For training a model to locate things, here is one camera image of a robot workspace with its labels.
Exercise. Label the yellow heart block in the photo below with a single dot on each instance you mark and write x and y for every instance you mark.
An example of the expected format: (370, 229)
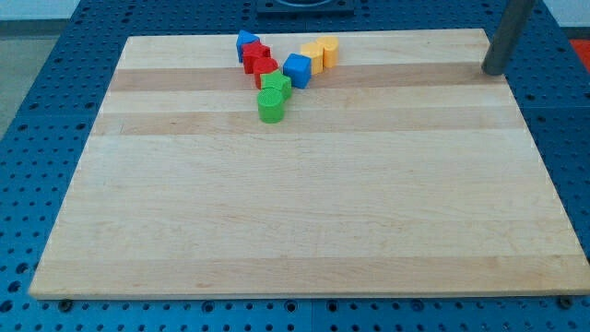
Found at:
(330, 45)

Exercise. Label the green cylinder block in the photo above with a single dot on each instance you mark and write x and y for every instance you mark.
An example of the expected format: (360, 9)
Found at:
(270, 105)

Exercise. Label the green star block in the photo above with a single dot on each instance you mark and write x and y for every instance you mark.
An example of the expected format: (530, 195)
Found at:
(277, 80)

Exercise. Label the blue cube block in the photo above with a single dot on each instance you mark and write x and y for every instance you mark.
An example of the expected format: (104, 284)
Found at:
(299, 69)

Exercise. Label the red cylinder block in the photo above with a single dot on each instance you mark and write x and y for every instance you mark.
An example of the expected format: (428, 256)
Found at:
(263, 65)

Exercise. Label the wooden board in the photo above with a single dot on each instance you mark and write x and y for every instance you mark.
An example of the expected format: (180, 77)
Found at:
(404, 171)

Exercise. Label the yellow pentagon block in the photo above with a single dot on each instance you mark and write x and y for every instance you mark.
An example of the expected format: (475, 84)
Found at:
(315, 52)

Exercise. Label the red star block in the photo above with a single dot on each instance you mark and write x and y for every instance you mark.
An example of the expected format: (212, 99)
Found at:
(251, 52)

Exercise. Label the blue triangle block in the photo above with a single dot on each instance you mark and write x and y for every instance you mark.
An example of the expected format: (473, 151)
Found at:
(244, 37)

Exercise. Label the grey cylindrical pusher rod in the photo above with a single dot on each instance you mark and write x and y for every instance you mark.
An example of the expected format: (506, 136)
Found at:
(512, 24)

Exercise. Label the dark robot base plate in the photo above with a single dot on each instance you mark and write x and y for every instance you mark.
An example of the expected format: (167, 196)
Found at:
(281, 7)

